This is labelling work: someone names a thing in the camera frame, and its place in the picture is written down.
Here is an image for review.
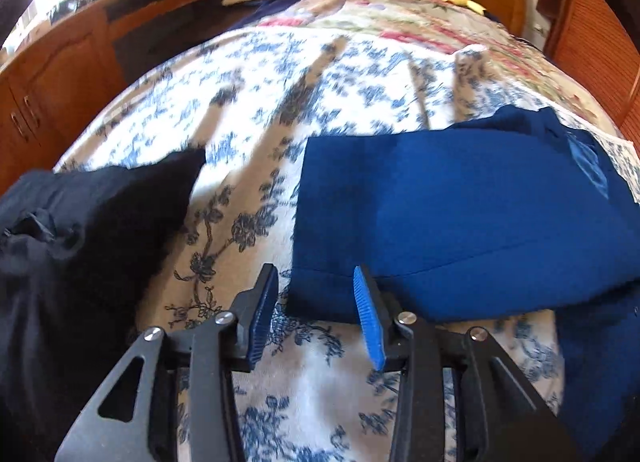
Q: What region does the blue floral white bedsheet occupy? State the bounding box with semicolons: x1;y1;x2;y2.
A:
53;23;639;462

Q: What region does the navy blue suit jacket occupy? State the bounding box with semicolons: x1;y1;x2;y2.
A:
286;105;639;461

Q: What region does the wooden louvered wardrobe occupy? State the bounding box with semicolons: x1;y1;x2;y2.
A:
544;0;639;144

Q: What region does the wooden desk with drawers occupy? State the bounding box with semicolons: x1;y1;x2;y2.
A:
1;0;198;189

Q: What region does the pink floral quilt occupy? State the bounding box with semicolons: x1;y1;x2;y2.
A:
258;0;620;136

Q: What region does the black garment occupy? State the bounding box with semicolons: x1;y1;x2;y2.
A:
1;149;205;461

